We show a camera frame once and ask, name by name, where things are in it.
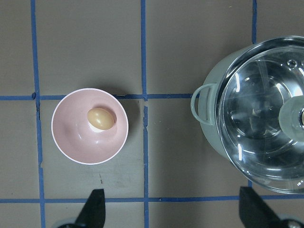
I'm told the green electric pot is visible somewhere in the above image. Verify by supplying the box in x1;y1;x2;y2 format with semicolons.
190;35;304;194

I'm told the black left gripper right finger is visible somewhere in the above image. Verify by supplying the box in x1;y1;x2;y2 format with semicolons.
239;187;287;228

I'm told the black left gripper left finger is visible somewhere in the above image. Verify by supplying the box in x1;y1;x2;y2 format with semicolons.
75;189;105;228

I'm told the pink bowl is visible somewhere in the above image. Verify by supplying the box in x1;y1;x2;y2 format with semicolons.
51;88;129;165

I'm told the glass pot lid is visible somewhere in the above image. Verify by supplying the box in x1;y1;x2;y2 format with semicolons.
217;40;304;194

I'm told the brown egg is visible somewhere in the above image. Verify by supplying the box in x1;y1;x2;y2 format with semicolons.
87;108;114;131

